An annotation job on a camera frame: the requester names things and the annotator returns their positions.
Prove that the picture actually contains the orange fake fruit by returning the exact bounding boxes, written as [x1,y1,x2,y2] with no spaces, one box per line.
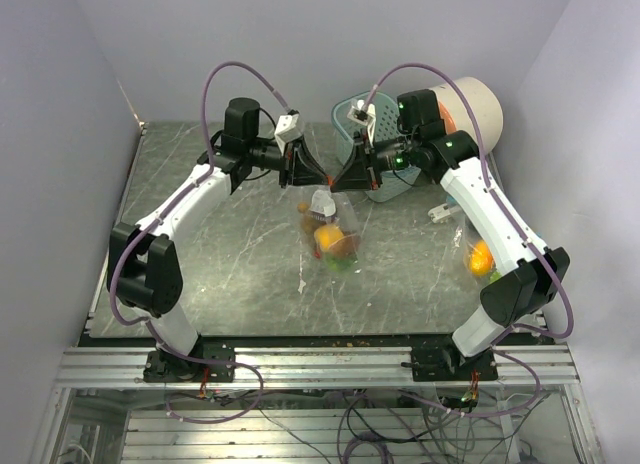
[468,240,494,277]
[314,224,345,252]

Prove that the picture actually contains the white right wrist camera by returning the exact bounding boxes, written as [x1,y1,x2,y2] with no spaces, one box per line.
[347,98,376,140]

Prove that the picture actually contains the green fake fruit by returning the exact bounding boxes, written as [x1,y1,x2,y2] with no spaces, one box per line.
[323,254,357,273]

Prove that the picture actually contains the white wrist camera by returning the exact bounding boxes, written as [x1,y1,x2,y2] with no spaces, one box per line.
[274,110,304,153]
[347,98,376,140]

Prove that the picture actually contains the orange fake fruit in teal bag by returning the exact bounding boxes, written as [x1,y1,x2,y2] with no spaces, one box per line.
[468,240,494,277]

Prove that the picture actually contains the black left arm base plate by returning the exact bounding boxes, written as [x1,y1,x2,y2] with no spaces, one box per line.
[143,337,235,383]

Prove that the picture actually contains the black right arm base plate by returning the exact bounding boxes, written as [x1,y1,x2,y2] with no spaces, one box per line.
[401,345,498,382]

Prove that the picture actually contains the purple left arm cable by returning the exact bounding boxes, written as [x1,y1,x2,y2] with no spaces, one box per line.
[107,61,301,425]

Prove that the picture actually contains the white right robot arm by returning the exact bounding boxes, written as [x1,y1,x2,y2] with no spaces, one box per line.
[331,90,570,380]

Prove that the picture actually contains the light blue perforated plastic basket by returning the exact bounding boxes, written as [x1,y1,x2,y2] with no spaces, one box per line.
[331,92,421,203]

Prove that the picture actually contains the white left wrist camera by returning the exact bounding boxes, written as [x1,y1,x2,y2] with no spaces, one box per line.
[274,110,304,153]

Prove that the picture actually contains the clear bag with red zipper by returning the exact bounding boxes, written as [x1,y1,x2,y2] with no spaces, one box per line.
[296,185,362,273]

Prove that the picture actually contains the cream cylinder with orange lid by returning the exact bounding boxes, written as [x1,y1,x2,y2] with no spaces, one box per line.
[431,77,504,154]

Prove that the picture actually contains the aluminium frame rail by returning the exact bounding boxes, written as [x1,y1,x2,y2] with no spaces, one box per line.
[54,345,580,390]

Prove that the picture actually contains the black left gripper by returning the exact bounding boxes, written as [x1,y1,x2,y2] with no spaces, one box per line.
[247,136,331,190]

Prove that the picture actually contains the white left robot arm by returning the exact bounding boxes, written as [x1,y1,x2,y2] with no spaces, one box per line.
[107,98,328,381]

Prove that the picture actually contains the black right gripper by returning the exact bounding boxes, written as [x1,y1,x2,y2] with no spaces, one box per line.
[331,128,419,192]

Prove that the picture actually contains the clear bag with teal zipper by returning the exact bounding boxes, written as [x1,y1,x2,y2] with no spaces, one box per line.
[447,196,501,284]

